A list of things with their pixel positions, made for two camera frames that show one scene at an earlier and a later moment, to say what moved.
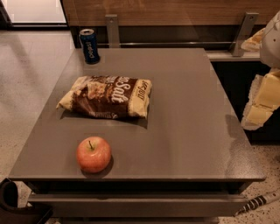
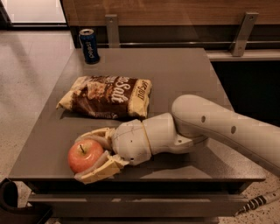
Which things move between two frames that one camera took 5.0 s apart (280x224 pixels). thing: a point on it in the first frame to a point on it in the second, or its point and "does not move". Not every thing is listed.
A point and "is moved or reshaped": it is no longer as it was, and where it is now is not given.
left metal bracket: [113, 32] does not move
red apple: [94, 154] is moved or reshaped
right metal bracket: [247, 31] does not move
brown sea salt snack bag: [108, 96] does not move
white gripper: [271, 48] to [129, 140]
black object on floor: [11, 213] does not move
